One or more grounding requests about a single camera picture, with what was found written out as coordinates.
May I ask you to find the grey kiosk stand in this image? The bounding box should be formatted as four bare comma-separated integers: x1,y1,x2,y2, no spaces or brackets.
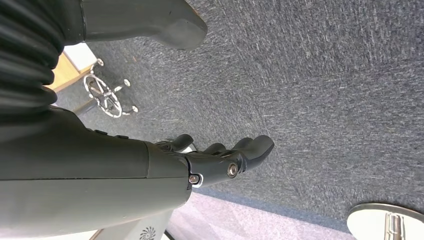
89,208,175,240

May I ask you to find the round metal stand base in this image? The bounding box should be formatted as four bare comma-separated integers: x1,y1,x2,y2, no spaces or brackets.
346,202,424,240

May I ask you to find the black stool chrome base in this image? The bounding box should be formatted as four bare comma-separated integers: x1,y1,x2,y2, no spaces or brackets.
82,57,139,119

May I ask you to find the desk leg panel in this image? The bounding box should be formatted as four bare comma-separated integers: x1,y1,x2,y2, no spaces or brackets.
46,42,98,93

